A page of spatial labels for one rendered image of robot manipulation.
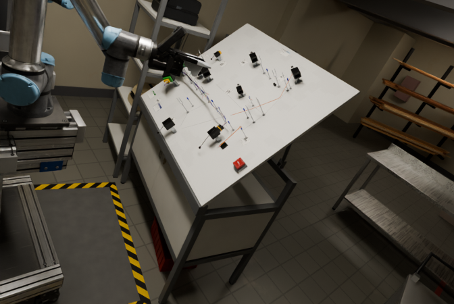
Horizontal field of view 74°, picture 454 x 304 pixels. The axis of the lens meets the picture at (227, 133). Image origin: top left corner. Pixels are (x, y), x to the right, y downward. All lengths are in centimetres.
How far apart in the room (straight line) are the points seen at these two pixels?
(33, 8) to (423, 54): 826
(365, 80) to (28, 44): 748
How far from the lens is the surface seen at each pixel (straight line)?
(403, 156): 431
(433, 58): 862
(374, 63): 801
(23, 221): 224
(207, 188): 160
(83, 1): 118
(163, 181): 204
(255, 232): 205
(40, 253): 206
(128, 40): 107
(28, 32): 110
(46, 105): 135
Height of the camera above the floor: 186
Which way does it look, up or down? 25 degrees down
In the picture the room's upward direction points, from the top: 24 degrees clockwise
